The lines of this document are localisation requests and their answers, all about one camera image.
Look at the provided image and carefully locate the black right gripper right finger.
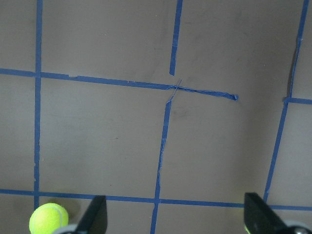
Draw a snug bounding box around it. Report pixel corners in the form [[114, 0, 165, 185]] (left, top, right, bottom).
[[244, 193, 289, 234]]

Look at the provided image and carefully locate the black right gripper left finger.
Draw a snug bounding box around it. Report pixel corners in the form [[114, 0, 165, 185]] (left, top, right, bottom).
[[76, 195, 107, 234]]

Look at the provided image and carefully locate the tennis ball with black print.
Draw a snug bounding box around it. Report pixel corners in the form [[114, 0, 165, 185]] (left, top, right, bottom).
[[29, 203, 69, 234]]

